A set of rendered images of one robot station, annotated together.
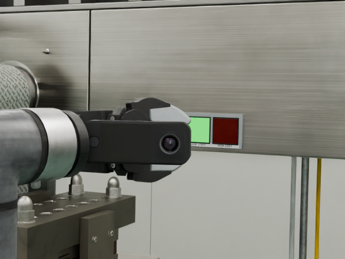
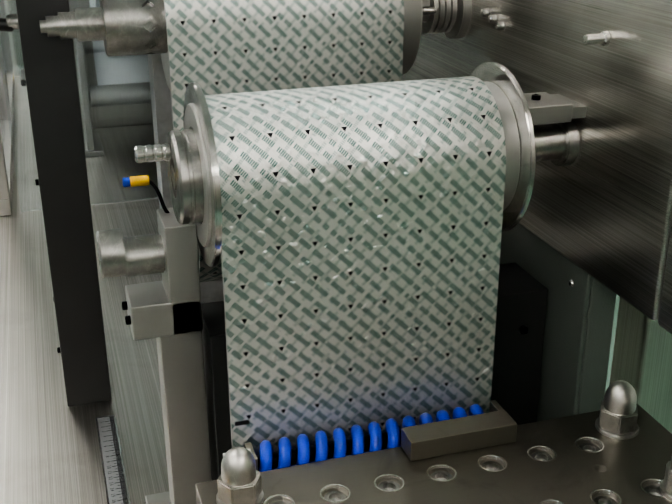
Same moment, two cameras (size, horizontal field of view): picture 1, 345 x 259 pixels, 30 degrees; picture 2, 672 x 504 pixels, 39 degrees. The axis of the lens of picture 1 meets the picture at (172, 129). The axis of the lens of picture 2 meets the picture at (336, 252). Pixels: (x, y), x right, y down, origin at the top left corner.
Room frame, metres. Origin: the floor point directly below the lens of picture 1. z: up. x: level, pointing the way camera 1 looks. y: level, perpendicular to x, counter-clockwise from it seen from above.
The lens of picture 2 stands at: (0.80, -0.17, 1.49)
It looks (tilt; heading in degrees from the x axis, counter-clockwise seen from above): 22 degrees down; 50
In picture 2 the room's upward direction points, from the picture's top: straight up
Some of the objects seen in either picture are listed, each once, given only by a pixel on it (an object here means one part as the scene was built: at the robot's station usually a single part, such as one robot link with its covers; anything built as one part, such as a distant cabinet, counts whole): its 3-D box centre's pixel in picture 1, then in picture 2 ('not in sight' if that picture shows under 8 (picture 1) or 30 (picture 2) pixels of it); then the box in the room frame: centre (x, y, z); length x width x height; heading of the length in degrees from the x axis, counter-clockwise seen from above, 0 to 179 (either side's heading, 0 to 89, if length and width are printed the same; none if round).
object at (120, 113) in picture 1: (93, 141); not in sight; (0.72, 0.09, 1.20); 0.12 x 0.09 x 0.08; 142
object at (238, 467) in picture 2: not in sight; (238, 474); (1.14, 0.34, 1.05); 0.04 x 0.04 x 0.04
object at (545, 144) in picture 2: not in sight; (532, 143); (1.46, 0.34, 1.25); 0.07 x 0.04 x 0.04; 157
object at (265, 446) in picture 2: not in sight; (379, 441); (1.27, 0.34, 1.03); 0.21 x 0.04 x 0.03; 157
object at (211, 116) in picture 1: (185, 129); not in sight; (1.34, -0.03, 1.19); 0.25 x 0.01 x 0.07; 67
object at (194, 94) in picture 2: not in sight; (201, 175); (1.19, 0.46, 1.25); 0.15 x 0.01 x 0.15; 67
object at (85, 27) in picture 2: not in sight; (71, 25); (1.22, 0.72, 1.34); 0.06 x 0.03 x 0.03; 157
